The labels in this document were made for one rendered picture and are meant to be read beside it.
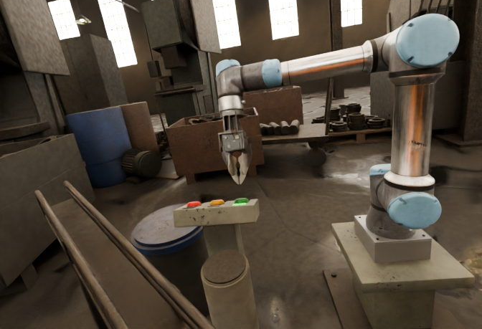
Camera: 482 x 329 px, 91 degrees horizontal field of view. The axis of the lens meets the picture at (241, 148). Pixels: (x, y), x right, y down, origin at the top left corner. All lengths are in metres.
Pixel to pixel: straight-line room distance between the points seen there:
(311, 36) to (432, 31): 11.40
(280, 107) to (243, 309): 3.40
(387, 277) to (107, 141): 2.81
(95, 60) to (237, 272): 4.29
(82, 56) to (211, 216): 4.25
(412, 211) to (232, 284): 0.49
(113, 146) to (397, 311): 2.84
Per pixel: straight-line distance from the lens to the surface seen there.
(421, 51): 0.70
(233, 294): 0.64
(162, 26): 5.16
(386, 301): 1.09
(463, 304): 1.39
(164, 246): 0.97
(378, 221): 0.96
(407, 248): 1.00
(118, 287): 0.48
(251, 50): 11.94
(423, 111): 0.74
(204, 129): 2.36
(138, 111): 3.51
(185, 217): 0.73
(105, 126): 3.07
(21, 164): 1.96
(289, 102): 3.87
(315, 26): 12.15
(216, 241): 0.78
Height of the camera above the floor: 0.94
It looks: 15 degrees down
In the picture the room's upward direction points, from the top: 9 degrees counter-clockwise
